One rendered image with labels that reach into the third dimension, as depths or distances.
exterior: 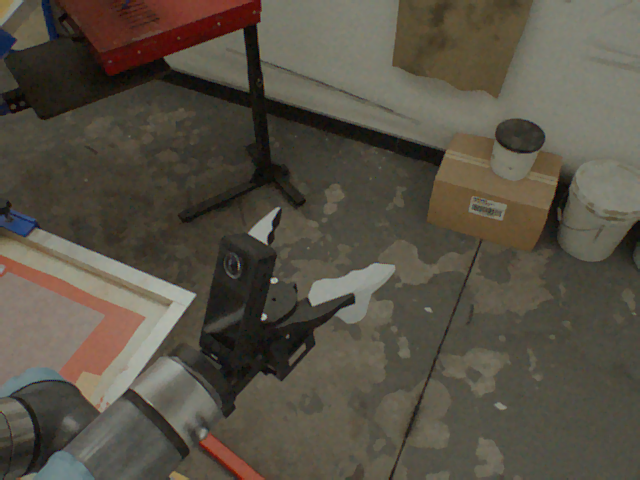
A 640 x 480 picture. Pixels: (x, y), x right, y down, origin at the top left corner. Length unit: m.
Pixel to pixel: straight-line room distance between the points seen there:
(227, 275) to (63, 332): 1.02
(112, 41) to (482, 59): 1.48
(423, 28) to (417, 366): 1.39
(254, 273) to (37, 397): 0.26
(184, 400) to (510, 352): 2.12
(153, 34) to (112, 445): 1.67
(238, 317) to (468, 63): 2.25
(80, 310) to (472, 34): 1.83
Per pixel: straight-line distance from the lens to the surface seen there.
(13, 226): 1.69
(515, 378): 2.49
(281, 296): 0.54
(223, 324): 0.52
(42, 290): 1.58
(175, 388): 0.50
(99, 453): 0.50
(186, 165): 3.18
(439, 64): 2.74
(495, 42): 2.63
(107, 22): 2.15
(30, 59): 2.36
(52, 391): 0.66
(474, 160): 2.76
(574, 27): 2.59
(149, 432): 0.50
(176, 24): 2.07
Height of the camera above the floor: 2.14
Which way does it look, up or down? 50 degrees down
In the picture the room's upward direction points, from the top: straight up
